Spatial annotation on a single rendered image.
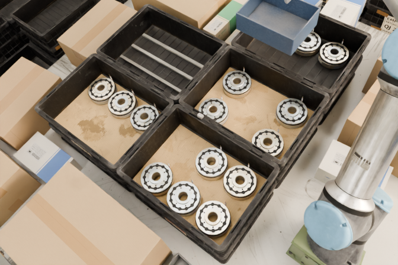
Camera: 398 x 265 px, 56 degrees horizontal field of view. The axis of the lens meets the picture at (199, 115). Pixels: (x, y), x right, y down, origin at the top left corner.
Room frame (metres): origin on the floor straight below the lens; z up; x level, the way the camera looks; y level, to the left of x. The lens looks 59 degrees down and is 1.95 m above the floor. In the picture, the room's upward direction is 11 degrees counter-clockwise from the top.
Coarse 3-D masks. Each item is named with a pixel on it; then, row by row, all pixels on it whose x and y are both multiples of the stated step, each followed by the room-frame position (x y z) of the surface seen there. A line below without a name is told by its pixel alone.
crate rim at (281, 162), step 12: (228, 48) 0.87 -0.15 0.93; (216, 60) 0.83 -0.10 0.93; (204, 72) 0.78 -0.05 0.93; (192, 84) 0.75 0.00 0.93; (300, 84) 0.66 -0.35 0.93; (324, 96) 0.60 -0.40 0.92; (192, 108) 0.65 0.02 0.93; (312, 120) 0.52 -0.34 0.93; (228, 132) 0.54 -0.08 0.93; (300, 132) 0.49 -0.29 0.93; (252, 144) 0.48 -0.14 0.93; (288, 156) 0.42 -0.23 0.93
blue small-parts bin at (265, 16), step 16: (256, 0) 0.89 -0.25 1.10; (272, 0) 0.89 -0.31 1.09; (240, 16) 0.81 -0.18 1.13; (256, 16) 0.86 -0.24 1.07; (272, 16) 0.84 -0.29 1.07; (288, 16) 0.83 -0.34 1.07; (304, 16) 0.80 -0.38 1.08; (256, 32) 0.77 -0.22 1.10; (272, 32) 0.73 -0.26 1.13; (288, 32) 0.76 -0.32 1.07; (304, 32) 0.72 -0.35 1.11; (288, 48) 0.68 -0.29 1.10
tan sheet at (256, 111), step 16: (208, 96) 0.75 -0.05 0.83; (224, 96) 0.74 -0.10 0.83; (256, 96) 0.71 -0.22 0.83; (272, 96) 0.70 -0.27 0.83; (240, 112) 0.66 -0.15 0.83; (256, 112) 0.65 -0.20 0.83; (272, 112) 0.63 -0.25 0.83; (240, 128) 0.60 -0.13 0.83; (256, 128) 0.58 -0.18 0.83; (272, 128) 0.57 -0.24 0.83; (288, 128) 0.56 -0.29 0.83; (288, 144) 0.50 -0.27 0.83
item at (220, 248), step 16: (192, 112) 0.63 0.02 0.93; (144, 144) 0.56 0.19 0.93; (240, 144) 0.49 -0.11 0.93; (128, 160) 0.51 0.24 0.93; (128, 176) 0.46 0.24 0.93; (272, 176) 0.37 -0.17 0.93; (144, 192) 0.40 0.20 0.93; (240, 224) 0.26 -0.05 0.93; (208, 240) 0.23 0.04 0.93; (224, 240) 0.22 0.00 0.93
